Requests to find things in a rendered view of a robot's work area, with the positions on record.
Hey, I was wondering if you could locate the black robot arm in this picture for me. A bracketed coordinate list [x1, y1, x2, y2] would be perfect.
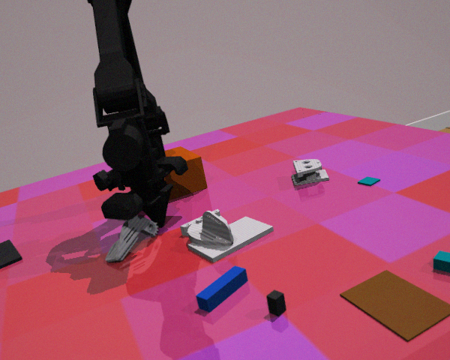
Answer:
[88, 0, 170, 191]

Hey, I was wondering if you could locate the blue rectangular block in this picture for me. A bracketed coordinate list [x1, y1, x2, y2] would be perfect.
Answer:
[196, 265, 248, 313]

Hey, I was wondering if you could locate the teal flat plate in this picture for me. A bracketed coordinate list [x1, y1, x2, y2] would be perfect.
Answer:
[358, 177, 380, 186]

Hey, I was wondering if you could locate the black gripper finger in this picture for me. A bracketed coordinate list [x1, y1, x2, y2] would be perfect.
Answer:
[153, 184, 173, 226]
[142, 196, 163, 228]

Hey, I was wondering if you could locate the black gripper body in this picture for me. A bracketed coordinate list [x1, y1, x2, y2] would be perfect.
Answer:
[101, 144, 188, 221]

